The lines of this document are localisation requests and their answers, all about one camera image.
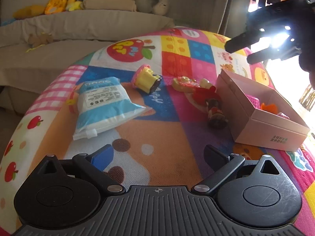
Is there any black-haired doll figure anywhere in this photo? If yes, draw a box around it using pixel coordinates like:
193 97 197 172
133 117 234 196
206 99 228 129

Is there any orange pumpkin toy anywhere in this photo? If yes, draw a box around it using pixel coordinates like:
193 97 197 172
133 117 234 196
260 103 279 115

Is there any white yogurt bottle toy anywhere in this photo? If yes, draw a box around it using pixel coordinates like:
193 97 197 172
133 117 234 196
199 78 213 89

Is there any blue white tissue pack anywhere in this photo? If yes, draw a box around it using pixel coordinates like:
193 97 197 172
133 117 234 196
73 77 151 140

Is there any red round lid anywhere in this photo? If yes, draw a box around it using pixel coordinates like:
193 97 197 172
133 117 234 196
192 86 221 106

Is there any toy camera keychain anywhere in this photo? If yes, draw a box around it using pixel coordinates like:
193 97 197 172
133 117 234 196
172 76 199 93

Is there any pink yellow cup toy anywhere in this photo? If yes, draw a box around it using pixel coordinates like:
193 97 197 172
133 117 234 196
131 64 161 94

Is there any pink plastic basket toy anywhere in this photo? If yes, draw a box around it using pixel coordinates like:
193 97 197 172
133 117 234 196
246 94 260 109

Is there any pink cardboard box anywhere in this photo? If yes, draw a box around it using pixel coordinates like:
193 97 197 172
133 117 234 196
216 70 310 152

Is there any colourful cartoon play mat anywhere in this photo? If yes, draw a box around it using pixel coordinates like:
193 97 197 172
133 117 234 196
1 28 314 235

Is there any grey neck pillow plush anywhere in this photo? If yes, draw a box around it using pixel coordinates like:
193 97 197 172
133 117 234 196
134 0 170 16

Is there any beige sofa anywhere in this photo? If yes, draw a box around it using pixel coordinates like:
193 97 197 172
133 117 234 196
1 10 175 114

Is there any small brown plush toy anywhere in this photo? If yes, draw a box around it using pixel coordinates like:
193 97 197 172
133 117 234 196
26 32 53 53

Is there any yellow plush toy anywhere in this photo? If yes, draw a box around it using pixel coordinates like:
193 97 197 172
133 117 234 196
13 0 68 20

